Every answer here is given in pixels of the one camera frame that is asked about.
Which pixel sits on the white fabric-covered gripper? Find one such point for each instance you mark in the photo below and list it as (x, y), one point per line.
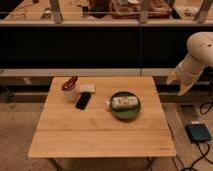
(185, 77)

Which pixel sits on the clear plastic bottle white label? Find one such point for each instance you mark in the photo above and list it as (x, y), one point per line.
(122, 102)

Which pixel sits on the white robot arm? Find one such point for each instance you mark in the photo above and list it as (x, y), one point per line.
(199, 57)

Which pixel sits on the black foot pedal box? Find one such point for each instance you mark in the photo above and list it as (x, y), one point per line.
(198, 133)

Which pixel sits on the green bowl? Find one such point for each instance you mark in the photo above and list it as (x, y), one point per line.
(127, 113)

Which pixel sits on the white sponge block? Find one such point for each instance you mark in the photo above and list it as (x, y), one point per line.
(90, 88)

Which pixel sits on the black smartphone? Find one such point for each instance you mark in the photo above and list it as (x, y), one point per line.
(83, 100)

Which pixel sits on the white cup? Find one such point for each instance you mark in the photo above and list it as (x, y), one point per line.
(71, 94)

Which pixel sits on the red object in cup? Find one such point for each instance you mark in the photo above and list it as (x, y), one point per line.
(70, 83)

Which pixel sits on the wooden folding table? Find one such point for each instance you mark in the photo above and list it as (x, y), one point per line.
(64, 131)

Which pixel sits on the long metal shelf bench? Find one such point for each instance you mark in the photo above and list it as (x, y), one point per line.
(44, 38)

